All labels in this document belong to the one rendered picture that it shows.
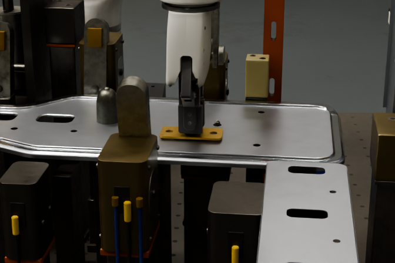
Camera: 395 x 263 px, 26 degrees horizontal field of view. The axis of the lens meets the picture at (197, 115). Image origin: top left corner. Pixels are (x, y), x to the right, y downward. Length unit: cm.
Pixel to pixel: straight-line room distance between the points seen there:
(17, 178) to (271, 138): 34
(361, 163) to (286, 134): 71
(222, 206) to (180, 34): 22
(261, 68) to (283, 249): 46
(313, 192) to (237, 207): 9
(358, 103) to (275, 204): 346
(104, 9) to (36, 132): 60
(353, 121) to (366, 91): 250
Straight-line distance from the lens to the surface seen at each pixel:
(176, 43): 107
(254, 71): 128
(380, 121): 107
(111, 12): 176
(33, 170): 110
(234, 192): 104
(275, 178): 104
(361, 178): 179
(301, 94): 451
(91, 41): 135
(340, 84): 470
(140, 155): 98
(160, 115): 124
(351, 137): 201
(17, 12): 143
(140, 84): 101
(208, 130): 116
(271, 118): 123
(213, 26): 130
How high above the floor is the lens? 142
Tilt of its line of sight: 20 degrees down
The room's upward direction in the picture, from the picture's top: straight up
